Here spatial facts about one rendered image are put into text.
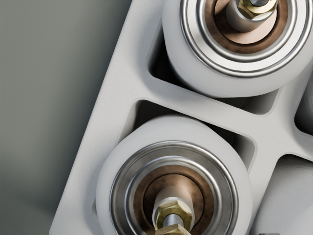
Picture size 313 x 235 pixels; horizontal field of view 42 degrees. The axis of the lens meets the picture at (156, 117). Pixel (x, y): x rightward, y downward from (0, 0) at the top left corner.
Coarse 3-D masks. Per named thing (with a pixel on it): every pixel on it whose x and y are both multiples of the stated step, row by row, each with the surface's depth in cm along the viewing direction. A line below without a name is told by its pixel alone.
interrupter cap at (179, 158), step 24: (168, 144) 24; (192, 144) 24; (120, 168) 24; (144, 168) 24; (168, 168) 24; (192, 168) 24; (216, 168) 24; (120, 192) 24; (144, 192) 24; (192, 192) 24; (216, 192) 24; (120, 216) 24; (144, 216) 24; (216, 216) 24
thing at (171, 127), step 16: (144, 128) 25; (160, 128) 24; (176, 128) 24; (192, 128) 24; (208, 128) 27; (128, 144) 24; (144, 144) 24; (208, 144) 24; (224, 144) 24; (112, 160) 24; (224, 160) 24; (240, 160) 25; (112, 176) 24; (240, 176) 24; (96, 192) 25; (240, 192) 24; (96, 208) 25; (240, 208) 24; (240, 224) 24
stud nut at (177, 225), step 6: (162, 228) 17; (168, 228) 17; (174, 228) 17; (180, 228) 17; (156, 234) 17; (162, 234) 16; (168, 234) 16; (174, 234) 16; (180, 234) 16; (186, 234) 17
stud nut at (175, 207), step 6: (168, 204) 21; (174, 204) 20; (180, 204) 21; (162, 210) 20; (168, 210) 20; (174, 210) 20; (180, 210) 20; (186, 210) 21; (162, 216) 20; (180, 216) 20; (186, 216) 20; (156, 222) 20; (162, 222) 20; (186, 222) 20; (156, 228) 20; (186, 228) 20
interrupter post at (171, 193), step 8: (160, 192) 24; (168, 192) 22; (176, 192) 22; (184, 192) 23; (160, 200) 21; (168, 200) 21; (176, 200) 21; (184, 200) 21; (192, 208) 21; (152, 216) 21; (192, 216) 21; (192, 224) 21
